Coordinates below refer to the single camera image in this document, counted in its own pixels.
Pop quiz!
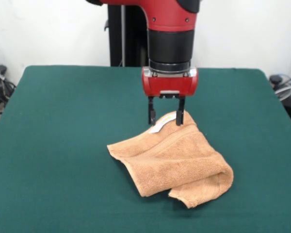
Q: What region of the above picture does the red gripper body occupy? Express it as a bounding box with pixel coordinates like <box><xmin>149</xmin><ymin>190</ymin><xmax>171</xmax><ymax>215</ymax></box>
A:
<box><xmin>142</xmin><ymin>67</ymin><xmax>199</xmax><ymax>98</ymax></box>

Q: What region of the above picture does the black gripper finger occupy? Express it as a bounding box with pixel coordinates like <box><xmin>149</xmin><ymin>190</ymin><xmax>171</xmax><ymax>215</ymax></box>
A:
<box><xmin>147</xmin><ymin>96</ymin><xmax>157</xmax><ymax>126</ymax></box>
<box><xmin>176</xmin><ymin>96</ymin><xmax>186</xmax><ymax>127</ymax></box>

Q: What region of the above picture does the tan terry towel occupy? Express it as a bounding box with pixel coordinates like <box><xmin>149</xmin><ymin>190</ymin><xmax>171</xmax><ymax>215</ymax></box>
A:
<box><xmin>106</xmin><ymin>109</ymin><xmax>234</xmax><ymax>209</ymax></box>

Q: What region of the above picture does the dark green table cloth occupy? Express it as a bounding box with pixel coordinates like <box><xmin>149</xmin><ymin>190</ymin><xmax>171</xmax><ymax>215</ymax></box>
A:
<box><xmin>0</xmin><ymin>65</ymin><xmax>291</xmax><ymax>233</ymax></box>

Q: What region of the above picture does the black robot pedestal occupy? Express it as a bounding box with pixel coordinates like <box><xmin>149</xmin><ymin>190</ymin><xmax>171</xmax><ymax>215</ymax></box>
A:
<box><xmin>104</xmin><ymin>0</ymin><xmax>151</xmax><ymax>67</ymax></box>

